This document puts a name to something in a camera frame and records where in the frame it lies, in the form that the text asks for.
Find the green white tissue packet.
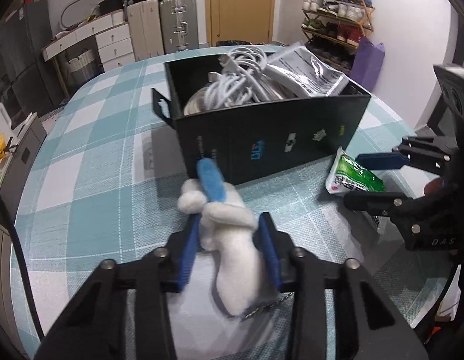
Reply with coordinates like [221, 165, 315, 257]
[325, 146, 386, 196]

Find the white plush toy blue horn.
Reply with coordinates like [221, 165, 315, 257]
[177, 158, 277, 317]

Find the bagged grey striped cable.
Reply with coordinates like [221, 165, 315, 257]
[267, 40, 349, 98]

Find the bagged cream rope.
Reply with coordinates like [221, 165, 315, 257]
[182, 85, 218, 117]

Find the white charger cable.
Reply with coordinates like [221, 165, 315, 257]
[205, 45, 283, 112]

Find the black cardboard storage box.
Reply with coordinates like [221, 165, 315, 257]
[152, 55, 371, 185]

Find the purple paper bag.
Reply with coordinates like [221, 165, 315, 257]
[350, 37, 386, 92]

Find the teal checked tablecloth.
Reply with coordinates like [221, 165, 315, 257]
[15, 55, 450, 359]

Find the wooden shoe rack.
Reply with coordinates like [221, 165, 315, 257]
[301, 0, 375, 75]

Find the grey side cabinet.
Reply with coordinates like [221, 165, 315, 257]
[0, 103, 46, 217]

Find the wooden door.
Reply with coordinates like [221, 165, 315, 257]
[205, 0, 275, 46]

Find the white drawer desk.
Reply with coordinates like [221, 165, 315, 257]
[41, 9, 136, 99]

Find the grey white laundry basket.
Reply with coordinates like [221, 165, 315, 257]
[65, 49, 100, 87]

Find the silver aluminium suitcase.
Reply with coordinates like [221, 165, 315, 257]
[159, 0, 199, 54]

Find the dark grey refrigerator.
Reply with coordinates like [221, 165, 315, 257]
[0, 0, 65, 127]

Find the beige suitcase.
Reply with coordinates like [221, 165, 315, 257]
[127, 0, 164, 61]

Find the black cable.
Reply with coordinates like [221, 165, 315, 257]
[0, 183, 45, 340]

